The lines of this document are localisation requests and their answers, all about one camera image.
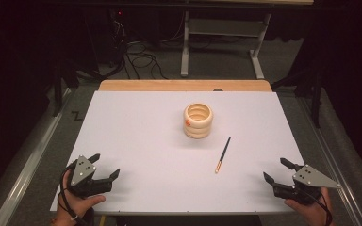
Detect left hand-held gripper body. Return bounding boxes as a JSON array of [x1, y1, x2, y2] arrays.
[[65, 154, 113, 199]]

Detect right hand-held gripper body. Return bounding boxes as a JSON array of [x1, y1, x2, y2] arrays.
[[272, 164, 342, 205]]

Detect black and orange chopstick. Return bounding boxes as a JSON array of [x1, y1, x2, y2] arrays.
[[214, 137, 232, 174]]

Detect cream ringed holder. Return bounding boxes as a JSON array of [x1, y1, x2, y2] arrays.
[[183, 103, 214, 140]]

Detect person's left hand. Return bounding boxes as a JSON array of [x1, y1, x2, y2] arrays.
[[51, 169, 107, 226]]

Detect person's right hand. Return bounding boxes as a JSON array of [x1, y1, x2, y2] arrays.
[[284, 187, 335, 226]]

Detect black stand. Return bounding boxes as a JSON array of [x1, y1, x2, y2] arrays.
[[51, 59, 64, 118], [310, 70, 324, 129]]

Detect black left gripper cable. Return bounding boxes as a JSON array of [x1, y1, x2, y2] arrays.
[[58, 168, 88, 226]]

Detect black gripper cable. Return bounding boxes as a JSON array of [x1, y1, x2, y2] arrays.
[[305, 189, 334, 226], [58, 168, 88, 226]]

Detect metal floor rail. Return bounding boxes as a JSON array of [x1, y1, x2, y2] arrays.
[[0, 88, 74, 226], [297, 96, 362, 226]]

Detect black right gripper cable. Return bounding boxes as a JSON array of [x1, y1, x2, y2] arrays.
[[305, 189, 334, 226]]

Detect black floor cables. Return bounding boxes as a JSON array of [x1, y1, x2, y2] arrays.
[[107, 18, 171, 81]]

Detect white metal desk frame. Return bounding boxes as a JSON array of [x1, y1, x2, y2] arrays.
[[180, 10, 272, 80]]

